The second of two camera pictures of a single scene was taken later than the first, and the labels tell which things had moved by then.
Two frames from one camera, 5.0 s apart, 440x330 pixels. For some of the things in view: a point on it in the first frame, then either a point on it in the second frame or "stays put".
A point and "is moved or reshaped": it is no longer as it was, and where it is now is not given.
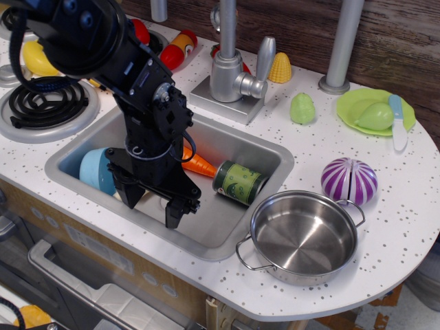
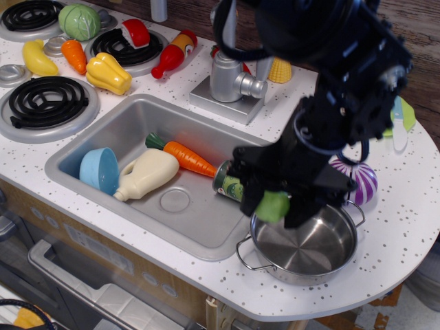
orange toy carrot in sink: x=197 y=164 stays put
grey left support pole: x=159 y=10 stays put
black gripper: x=154 y=161 to x=293 y=166
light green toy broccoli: x=302 y=108 is moved or reshaped
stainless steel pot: x=305 y=236 stays put
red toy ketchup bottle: x=173 y=54 stays put
